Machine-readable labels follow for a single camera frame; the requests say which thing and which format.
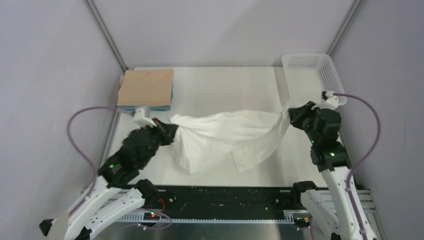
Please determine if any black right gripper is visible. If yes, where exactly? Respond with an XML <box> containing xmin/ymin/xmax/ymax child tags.
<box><xmin>289</xmin><ymin>100</ymin><xmax>322</xmax><ymax>144</ymax></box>

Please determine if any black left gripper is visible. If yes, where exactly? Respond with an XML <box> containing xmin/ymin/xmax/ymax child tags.
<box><xmin>138</xmin><ymin>116</ymin><xmax>178</xmax><ymax>167</ymax></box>

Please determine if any white t shirt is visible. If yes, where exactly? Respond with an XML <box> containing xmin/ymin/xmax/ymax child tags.
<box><xmin>170</xmin><ymin>110</ymin><xmax>290</xmax><ymax>175</ymax></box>

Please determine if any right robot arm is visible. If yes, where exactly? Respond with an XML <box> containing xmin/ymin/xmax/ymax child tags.
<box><xmin>288</xmin><ymin>101</ymin><xmax>378</xmax><ymax>240</ymax></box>

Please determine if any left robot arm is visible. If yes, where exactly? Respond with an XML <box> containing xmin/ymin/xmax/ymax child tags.
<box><xmin>39</xmin><ymin>117</ymin><xmax>179</xmax><ymax>240</ymax></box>

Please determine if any white plastic basket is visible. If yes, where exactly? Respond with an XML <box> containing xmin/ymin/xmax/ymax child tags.
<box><xmin>281</xmin><ymin>53</ymin><xmax>345</xmax><ymax>108</ymax></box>

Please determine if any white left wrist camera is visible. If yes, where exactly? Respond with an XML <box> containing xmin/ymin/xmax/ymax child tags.
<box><xmin>132</xmin><ymin>107</ymin><xmax>157</xmax><ymax>128</ymax></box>

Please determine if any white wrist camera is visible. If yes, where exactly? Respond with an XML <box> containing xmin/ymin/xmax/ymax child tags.
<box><xmin>311</xmin><ymin>91</ymin><xmax>339</xmax><ymax>110</ymax></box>
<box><xmin>132</xmin><ymin>107</ymin><xmax>157</xmax><ymax>128</ymax></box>

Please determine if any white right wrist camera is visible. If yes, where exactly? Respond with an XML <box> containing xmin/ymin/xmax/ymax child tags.
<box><xmin>311</xmin><ymin>91</ymin><xmax>339</xmax><ymax>110</ymax></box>

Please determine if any aluminium frame post left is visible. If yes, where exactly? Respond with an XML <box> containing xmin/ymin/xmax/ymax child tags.
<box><xmin>83</xmin><ymin>0</ymin><xmax>128</xmax><ymax>73</ymax></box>

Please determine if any aluminium frame post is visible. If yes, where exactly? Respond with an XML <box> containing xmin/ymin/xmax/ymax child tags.
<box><xmin>83</xmin><ymin>0</ymin><xmax>128</xmax><ymax>73</ymax></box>
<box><xmin>326</xmin><ymin>0</ymin><xmax>366</xmax><ymax>57</ymax></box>

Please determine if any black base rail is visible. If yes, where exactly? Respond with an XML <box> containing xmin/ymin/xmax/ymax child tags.
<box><xmin>125</xmin><ymin>185</ymin><xmax>319</xmax><ymax>221</ymax></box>

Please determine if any aluminium frame post right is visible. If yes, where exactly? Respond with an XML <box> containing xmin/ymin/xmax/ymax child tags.
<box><xmin>326</xmin><ymin>0</ymin><xmax>366</xmax><ymax>57</ymax></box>

